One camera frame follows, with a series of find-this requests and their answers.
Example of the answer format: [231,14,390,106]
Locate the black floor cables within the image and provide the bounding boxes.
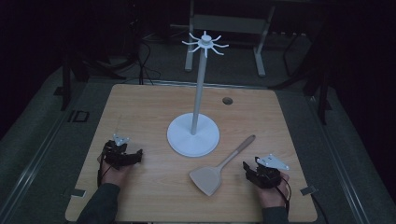
[134,31,188,86]

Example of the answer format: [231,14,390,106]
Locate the person's right hand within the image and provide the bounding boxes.
[255,172,290,209]

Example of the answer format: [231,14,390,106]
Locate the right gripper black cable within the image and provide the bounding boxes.
[276,173,293,217]

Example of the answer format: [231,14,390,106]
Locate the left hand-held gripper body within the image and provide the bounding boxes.
[102,133,135,171]

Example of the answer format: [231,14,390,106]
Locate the white hook stand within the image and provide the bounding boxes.
[166,30,230,159]

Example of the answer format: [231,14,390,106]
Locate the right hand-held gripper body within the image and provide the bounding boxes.
[250,153,290,189]

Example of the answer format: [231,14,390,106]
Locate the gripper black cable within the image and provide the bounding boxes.
[276,173,293,217]
[96,151,114,189]

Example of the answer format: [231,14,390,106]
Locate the black floor socket box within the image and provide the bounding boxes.
[67,109,91,123]

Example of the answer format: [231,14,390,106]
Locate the black metal stand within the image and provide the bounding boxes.
[53,18,125,112]
[269,18,332,126]

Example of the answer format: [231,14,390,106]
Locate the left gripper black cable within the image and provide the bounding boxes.
[96,151,114,189]

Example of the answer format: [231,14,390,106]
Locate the person's left hand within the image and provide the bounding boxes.
[96,154,133,189]

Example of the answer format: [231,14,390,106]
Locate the beige spatula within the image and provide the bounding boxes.
[189,133,257,197]

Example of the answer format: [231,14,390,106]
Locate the white metal desk frame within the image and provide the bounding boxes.
[184,0,276,78]

